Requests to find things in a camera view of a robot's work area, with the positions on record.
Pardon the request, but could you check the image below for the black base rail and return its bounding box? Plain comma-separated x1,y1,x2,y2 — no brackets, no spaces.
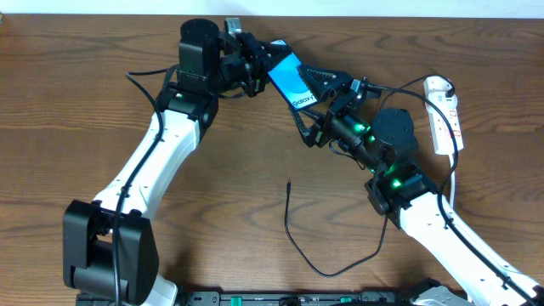
76,278,468,306

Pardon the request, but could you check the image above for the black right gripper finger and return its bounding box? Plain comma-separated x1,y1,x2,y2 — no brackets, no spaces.
297,64,354,102
291,109,330,147

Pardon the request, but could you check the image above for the black charger cable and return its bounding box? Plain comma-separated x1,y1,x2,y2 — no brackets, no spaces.
283,74,456,279

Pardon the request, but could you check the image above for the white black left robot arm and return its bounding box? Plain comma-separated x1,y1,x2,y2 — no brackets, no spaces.
63,18,290,305

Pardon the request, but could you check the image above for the white power strip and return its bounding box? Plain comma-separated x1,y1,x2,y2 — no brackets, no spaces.
423,76,463,156

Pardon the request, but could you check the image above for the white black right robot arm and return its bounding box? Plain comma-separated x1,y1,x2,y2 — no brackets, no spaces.
291,64,543,305

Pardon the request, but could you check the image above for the blue Galaxy smartphone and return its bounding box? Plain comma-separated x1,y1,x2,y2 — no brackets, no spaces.
268,51,318,111

